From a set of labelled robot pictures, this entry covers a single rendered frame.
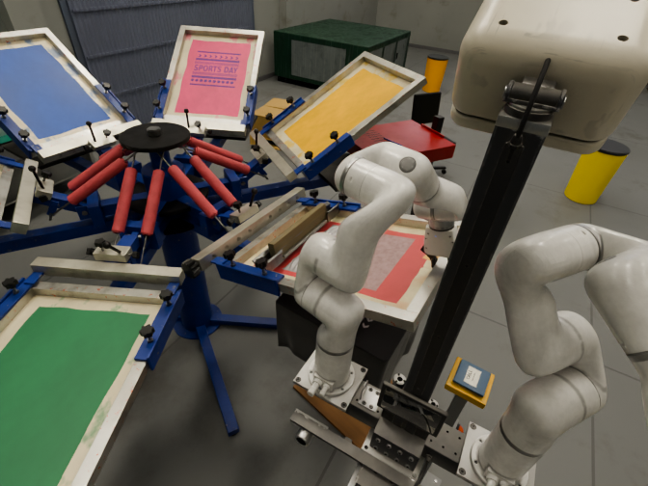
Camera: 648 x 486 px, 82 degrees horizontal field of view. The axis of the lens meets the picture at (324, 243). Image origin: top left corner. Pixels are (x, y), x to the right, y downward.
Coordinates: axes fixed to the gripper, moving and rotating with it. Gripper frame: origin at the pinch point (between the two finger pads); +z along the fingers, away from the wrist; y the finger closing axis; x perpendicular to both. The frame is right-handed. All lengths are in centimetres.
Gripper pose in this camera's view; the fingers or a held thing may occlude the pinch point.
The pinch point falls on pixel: (442, 265)
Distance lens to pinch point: 128.4
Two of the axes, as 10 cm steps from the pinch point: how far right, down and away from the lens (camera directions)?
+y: 8.2, 1.6, -5.5
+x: 5.4, -4.9, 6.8
